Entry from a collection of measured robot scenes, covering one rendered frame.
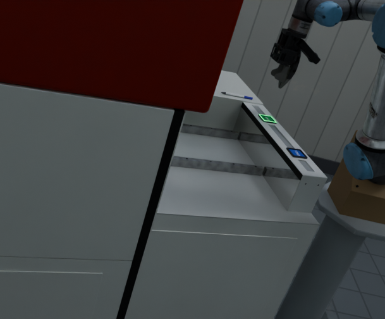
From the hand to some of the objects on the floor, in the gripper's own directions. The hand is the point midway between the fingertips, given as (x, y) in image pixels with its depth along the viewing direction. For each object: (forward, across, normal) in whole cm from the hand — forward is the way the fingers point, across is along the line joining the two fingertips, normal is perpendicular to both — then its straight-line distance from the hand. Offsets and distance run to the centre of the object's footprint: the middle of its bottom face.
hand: (282, 85), depth 177 cm
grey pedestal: (+111, +36, +36) cm, 122 cm away
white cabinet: (+111, -2, -27) cm, 114 cm away
